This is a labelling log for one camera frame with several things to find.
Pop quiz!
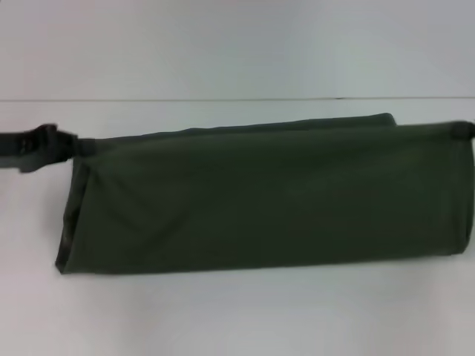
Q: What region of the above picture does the dark green t-shirt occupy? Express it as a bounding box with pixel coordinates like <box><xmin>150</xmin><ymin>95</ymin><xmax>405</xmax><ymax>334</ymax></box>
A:
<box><xmin>54</xmin><ymin>112</ymin><xmax>475</xmax><ymax>276</ymax></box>

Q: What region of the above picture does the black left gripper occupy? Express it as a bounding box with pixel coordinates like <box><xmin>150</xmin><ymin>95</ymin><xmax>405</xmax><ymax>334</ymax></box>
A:
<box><xmin>0</xmin><ymin>124</ymin><xmax>94</xmax><ymax>175</ymax></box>

